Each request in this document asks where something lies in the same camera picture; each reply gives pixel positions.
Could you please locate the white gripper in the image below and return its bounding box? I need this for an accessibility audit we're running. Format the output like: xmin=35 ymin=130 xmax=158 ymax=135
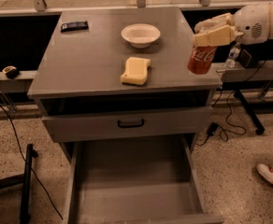
xmin=192 ymin=3 xmax=270 ymax=47

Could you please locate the small black box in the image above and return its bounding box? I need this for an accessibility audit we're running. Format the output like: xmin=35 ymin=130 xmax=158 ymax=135
xmin=238 ymin=49 xmax=259 ymax=68

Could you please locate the black drawer handle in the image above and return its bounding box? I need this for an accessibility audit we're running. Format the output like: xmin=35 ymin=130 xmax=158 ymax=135
xmin=117 ymin=119 xmax=145 ymax=129

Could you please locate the black stand leg left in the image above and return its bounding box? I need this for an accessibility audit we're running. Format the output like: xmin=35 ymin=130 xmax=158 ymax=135
xmin=0 ymin=144 xmax=38 ymax=224

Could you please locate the closed grey top drawer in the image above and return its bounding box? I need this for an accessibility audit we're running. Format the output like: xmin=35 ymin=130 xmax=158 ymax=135
xmin=42 ymin=106 xmax=212 ymax=143

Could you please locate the black floor cable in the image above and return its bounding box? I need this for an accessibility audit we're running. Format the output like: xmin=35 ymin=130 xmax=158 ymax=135
xmin=195 ymin=59 xmax=268 ymax=147
xmin=0 ymin=100 xmax=65 ymax=220

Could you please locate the dark snack bar packet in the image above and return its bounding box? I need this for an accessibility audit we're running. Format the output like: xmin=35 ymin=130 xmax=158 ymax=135
xmin=61 ymin=21 xmax=89 ymax=33

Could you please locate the black power adapter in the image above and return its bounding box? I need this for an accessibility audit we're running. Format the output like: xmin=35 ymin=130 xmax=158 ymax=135
xmin=207 ymin=122 xmax=219 ymax=136

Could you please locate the black floor cable right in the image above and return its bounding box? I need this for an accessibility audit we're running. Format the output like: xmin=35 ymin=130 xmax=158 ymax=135
xmin=195 ymin=59 xmax=268 ymax=147

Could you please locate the yellow black tape measure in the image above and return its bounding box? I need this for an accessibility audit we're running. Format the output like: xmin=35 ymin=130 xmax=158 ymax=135
xmin=2 ymin=65 xmax=20 ymax=79

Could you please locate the yellow sponge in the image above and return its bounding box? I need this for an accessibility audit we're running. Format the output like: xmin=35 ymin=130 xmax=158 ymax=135
xmin=121 ymin=57 xmax=151 ymax=86

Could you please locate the red coke can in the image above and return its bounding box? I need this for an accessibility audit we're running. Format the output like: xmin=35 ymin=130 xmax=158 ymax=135
xmin=187 ymin=47 xmax=217 ymax=75

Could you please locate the grey drawer cabinet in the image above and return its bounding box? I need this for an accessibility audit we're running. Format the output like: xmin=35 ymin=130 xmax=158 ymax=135
xmin=28 ymin=7 xmax=222 ymax=158

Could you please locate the white bowl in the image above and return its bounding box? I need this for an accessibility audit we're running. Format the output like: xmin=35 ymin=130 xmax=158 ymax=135
xmin=121 ymin=23 xmax=161 ymax=49

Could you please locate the clear water bottle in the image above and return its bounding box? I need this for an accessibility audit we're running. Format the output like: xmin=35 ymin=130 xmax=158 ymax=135
xmin=225 ymin=43 xmax=241 ymax=68

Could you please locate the open grey middle drawer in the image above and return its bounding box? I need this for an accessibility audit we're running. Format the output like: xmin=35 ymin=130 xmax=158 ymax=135
xmin=63 ymin=134 xmax=224 ymax=224

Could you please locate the black floor cable left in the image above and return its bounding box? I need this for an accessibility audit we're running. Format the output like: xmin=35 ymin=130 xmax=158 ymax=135
xmin=0 ymin=100 xmax=65 ymax=220

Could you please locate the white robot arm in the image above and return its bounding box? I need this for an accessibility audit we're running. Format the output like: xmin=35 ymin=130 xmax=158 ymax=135
xmin=192 ymin=1 xmax=273 ymax=47

